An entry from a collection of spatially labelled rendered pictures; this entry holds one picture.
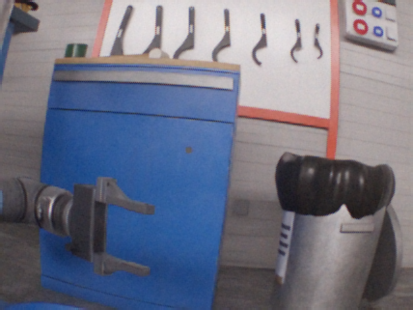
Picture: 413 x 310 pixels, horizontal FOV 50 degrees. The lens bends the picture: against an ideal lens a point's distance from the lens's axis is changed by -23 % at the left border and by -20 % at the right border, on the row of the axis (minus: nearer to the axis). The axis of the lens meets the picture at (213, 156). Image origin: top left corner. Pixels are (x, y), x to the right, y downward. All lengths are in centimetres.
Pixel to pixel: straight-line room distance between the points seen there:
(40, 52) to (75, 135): 152
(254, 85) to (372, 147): 81
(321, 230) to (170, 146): 61
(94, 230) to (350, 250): 125
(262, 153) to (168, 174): 124
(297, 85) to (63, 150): 154
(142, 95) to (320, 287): 96
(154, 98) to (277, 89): 126
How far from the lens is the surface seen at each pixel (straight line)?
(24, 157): 330
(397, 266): 216
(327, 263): 193
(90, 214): 85
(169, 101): 182
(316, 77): 301
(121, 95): 186
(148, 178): 183
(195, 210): 182
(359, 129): 307
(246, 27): 304
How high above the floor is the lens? 67
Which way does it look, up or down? 1 degrees down
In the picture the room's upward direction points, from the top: 6 degrees clockwise
